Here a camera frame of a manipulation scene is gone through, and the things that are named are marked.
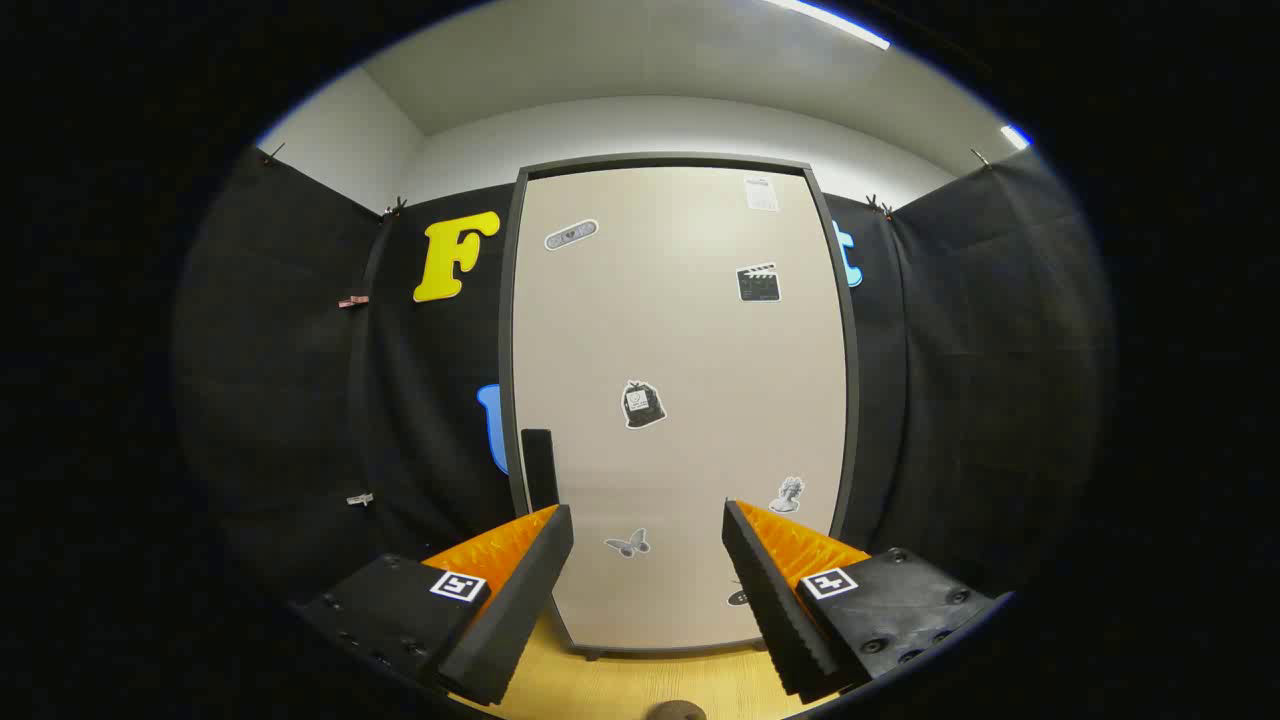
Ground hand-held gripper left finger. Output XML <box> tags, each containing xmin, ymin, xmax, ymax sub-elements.
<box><xmin>295</xmin><ymin>503</ymin><xmax>576</xmax><ymax>707</ymax></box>

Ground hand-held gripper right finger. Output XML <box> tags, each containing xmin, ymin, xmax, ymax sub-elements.
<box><xmin>722</xmin><ymin>500</ymin><xmax>1001</xmax><ymax>704</ymax></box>

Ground black door handle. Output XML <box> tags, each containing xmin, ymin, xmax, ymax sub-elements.
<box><xmin>521</xmin><ymin>428</ymin><xmax>561</xmax><ymax>511</ymax></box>

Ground beige shoe cabinet door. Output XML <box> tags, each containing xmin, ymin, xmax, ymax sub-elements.
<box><xmin>512</xmin><ymin>165</ymin><xmax>849</xmax><ymax>651</ymax></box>

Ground black backdrop cloth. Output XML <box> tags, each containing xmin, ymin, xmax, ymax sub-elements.
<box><xmin>170</xmin><ymin>145</ymin><xmax>1116</xmax><ymax>621</ymax></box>

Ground long ceiling light strip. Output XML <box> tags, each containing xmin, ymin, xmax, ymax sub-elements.
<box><xmin>765</xmin><ymin>0</ymin><xmax>891</xmax><ymax>51</ymax></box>

